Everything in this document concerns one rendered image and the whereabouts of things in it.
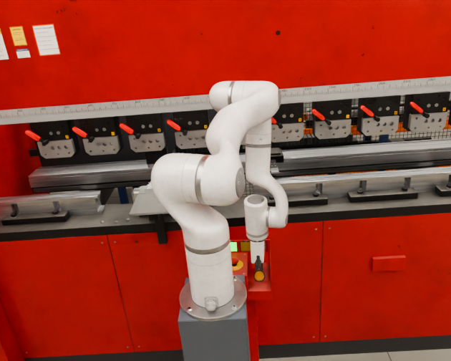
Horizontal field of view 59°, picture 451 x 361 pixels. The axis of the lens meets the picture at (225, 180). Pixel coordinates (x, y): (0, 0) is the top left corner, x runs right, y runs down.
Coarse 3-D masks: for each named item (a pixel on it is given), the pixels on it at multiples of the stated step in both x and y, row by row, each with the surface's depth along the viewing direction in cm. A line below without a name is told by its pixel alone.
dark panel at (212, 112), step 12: (120, 120) 224; (168, 132) 227; (36, 144) 230; (168, 144) 230; (72, 156) 233; (84, 156) 233; (96, 156) 233; (108, 156) 233; (120, 156) 233; (132, 156) 233; (144, 156) 233
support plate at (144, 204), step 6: (144, 186) 183; (144, 192) 177; (138, 198) 172; (144, 198) 171; (150, 198) 171; (156, 198) 170; (138, 204) 167; (144, 204) 166; (150, 204) 166; (156, 204) 166; (132, 210) 163; (138, 210) 162; (144, 210) 162; (150, 210) 161; (156, 210) 161; (162, 210) 161
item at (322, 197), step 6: (288, 198) 182; (294, 198) 181; (300, 198) 181; (306, 198) 180; (312, 198) 180; (318, 198) 179; (324, 198) 179; (270, 204) 180; (288, 204) 180; (294, 204) 180; (300, 204) 180; (306, 204) 180; (312, 204) 180; (318, 204) 180
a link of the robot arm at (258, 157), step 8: (248, 144) 138; (248, 152) 138; (256, 152) 137; (264, 152) 137; (248, 160) 139; (256, 160) 137; (264, 160) 138; (248, 168) 140; (256, 168) 138; (264, 168) 139; (248, 176) 140; (256, 176) 139; (264, 176) 139; (256, 184) 140; (264, 184) 139; (272, 184) 139; (272, 192) 138; (280, 192) 139; (280, 200) 138; (272, 208) 143; (280, 208) 139; (272, 216) 141; (280, 216) 140; (272, 224) 142; (280, 224) 141
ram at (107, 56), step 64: (0, 0) 149; (64, 0) 149; (128, 0) 149; (192, 0) 149; (256, 0) 149; (320, 0) 149; (384, 0) 149; (448, 0) 149; (0, 64) 159; (64, 64) 159; (128, 64) 159; (192, 64) 159; (256, 64) 159; (320, 64) 159; (384, 64) 159; (448, 64) 159
